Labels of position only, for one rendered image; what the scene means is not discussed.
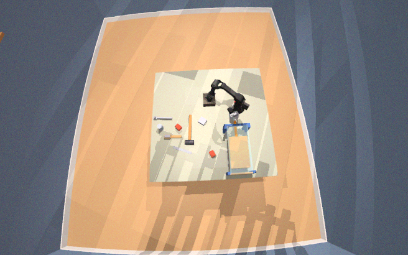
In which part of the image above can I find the black mallet with wooden handle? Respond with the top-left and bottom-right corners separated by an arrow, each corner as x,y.
185,114 -> 194,145

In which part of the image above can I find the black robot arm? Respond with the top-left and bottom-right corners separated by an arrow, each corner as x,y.
205,79 -> 250,114

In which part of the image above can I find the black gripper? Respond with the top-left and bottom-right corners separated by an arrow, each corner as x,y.
227,102 -> 240,114

